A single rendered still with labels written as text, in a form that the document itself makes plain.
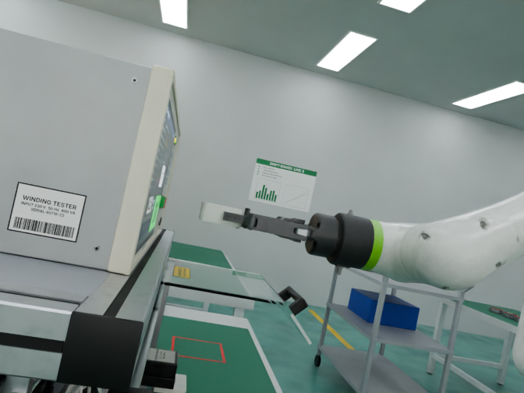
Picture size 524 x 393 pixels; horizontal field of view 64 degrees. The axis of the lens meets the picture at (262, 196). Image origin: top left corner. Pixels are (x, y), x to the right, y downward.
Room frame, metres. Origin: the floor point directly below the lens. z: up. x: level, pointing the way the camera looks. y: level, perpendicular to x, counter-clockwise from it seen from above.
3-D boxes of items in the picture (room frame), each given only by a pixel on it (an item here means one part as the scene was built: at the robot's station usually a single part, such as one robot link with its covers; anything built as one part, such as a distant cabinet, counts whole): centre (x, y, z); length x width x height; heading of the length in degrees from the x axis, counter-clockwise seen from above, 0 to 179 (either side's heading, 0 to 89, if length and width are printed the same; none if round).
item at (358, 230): (0.75, -0.16, 1.18); 0.09 x 0.06 x 0.12; 10
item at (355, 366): (3.19, -1.11, 0.51); 1.01 x 0.60 x 1.01; 10
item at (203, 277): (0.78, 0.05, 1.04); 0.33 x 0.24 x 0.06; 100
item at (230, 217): (0.67, 0.03, 1.18); 0.05 x 0.03 x 0.01; 100
